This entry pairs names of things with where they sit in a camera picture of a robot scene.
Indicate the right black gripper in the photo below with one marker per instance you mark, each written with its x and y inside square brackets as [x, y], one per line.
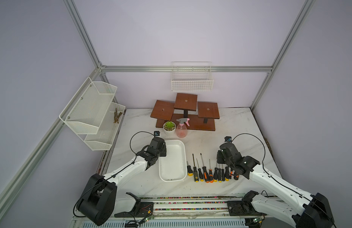
[219, 155]

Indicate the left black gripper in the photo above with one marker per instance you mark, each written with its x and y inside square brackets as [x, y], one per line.
[163, 151]

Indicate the black yellow-end screwdriver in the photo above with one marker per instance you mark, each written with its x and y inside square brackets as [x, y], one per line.
[219, 173]

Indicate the black ribbed screwdriver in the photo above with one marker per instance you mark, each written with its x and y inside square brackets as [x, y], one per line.
[215, 175]

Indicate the white plastic storage box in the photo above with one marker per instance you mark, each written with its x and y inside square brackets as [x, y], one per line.
[173, 168]

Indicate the black orange-band screwdriver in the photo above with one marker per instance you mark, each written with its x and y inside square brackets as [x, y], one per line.
[211, 177]

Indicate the black orange hex-collar screwdriver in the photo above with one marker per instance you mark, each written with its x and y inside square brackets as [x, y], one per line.
[204, 170]

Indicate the thin black precision screwdriver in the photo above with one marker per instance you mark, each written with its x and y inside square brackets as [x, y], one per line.
[200, 172]

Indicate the long yellow-dotted flathead screwdriver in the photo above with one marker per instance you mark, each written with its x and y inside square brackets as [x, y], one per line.
[195, 171]

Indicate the stubby black yellow screwdriver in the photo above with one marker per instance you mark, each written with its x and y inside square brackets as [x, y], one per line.
[189, 169]

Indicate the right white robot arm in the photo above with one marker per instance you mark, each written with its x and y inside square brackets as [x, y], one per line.
[298, 208]

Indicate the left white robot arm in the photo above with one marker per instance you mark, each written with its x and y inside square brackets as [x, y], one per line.
[98, 199]

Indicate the potted green succulent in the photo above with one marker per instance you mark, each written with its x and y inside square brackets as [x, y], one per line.
[169, 127]

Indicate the pink spray bottle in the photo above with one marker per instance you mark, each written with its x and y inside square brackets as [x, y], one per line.
[181, 129]

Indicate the brown wooden tiered stand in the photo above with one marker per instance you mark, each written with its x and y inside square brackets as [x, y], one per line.
[201, 115]

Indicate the brown twigs in shelf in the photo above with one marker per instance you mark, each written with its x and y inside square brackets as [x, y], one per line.
[117, 116]

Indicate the white mesh lower shelf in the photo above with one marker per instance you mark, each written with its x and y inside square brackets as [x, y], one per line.
[105, 137]

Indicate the white mesh shelf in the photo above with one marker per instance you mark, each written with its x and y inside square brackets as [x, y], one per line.
[85, 113]
[105, 137]

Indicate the white mesh upper shelf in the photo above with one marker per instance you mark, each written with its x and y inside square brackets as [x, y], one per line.
[85, 113]

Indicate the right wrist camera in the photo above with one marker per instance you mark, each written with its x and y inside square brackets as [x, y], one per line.
[228, 139]

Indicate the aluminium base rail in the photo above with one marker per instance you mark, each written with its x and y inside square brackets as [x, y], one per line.
[189, 212]

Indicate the white wire wall basket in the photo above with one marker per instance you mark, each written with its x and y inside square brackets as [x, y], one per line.
[191, 76]

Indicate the aluminium frame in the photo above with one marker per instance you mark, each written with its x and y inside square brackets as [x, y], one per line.
[43, 58]

